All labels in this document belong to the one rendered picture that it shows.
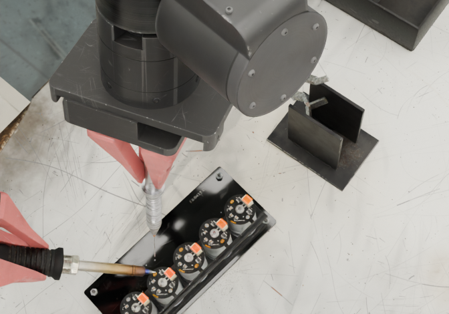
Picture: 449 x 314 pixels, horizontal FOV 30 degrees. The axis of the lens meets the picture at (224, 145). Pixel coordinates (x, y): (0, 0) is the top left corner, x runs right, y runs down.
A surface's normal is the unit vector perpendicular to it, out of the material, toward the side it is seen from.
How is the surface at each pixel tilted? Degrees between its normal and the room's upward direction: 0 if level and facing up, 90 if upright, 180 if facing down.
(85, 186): 0
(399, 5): 0
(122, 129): 69
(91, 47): 21
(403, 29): 90
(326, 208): 0
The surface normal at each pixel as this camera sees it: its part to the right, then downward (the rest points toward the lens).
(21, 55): -0.07, -0.35
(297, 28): 0.66, 0.59
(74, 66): 0.05, -0.65
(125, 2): -0.35, 0.70
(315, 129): -0.61, 0.76
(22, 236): -0.05, 0.92
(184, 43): -0.73, 0.37
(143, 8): -0.03, 0.76
